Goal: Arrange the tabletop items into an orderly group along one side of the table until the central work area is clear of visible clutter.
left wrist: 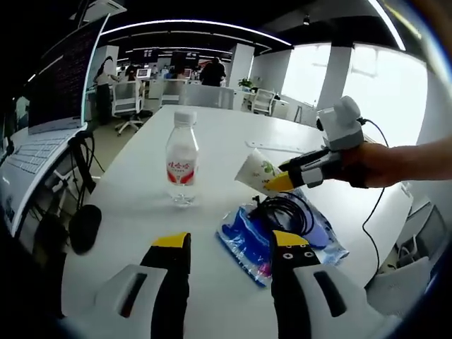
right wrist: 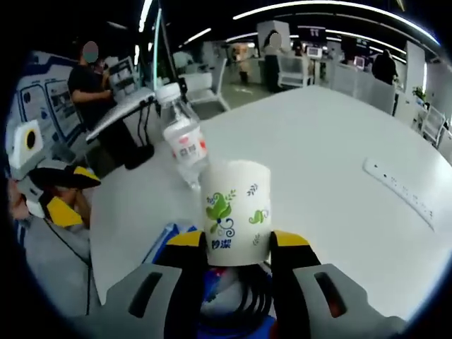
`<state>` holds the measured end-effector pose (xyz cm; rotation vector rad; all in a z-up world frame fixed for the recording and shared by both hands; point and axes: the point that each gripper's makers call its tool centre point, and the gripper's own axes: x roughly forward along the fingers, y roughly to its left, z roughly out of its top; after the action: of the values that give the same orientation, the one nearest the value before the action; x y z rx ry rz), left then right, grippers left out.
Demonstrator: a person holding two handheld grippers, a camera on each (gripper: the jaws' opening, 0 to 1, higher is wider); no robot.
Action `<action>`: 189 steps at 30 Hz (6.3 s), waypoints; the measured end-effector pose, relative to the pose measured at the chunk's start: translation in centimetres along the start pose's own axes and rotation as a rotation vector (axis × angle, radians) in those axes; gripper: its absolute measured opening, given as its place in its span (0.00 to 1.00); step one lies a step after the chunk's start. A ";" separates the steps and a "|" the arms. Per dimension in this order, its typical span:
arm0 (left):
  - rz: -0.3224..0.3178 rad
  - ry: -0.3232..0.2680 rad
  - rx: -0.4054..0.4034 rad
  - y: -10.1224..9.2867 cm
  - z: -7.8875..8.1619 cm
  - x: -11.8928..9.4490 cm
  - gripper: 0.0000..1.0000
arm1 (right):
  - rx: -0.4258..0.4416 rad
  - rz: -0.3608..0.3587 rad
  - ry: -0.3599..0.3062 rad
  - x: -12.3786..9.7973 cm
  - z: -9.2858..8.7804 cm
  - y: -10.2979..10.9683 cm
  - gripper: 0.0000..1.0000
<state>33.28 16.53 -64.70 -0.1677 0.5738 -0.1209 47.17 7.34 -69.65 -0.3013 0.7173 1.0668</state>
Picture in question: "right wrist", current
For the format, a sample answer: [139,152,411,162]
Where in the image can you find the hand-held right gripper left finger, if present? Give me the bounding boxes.
[105,231,210,339]

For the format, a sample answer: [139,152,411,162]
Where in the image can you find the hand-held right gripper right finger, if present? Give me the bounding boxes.
[270,229,407,339]

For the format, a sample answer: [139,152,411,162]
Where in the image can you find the clear packet with blue pad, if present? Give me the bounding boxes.
[141,221,277,339]

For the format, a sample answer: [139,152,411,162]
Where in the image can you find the white paper cup green print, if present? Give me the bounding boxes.
[200,159,273,267]

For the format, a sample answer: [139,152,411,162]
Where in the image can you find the clear plastic water bottle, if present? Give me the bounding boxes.
[155,83,213,191]

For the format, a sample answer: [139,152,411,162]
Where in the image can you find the person's left hand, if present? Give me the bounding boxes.
[7,179,31,222]

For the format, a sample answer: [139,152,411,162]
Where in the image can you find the white standing desk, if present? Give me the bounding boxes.
[85,88,156,171]

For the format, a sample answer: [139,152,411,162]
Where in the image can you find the white table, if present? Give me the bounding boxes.
[90,86,452,323]

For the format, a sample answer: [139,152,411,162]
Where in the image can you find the white power strip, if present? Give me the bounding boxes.
[362,157,436,231]

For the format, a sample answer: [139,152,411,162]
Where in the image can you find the white mesh chair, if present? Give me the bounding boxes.
[182,58,231,111]
[421,105,447,143]

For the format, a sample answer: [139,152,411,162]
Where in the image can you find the curved ceiling light strip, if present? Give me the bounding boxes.
[232,4,441,46]

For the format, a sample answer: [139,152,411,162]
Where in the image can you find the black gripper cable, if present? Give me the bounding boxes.
[47,220,93,266]

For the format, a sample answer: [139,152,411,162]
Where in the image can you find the blue white wall poster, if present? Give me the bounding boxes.
[16,52,86,149]

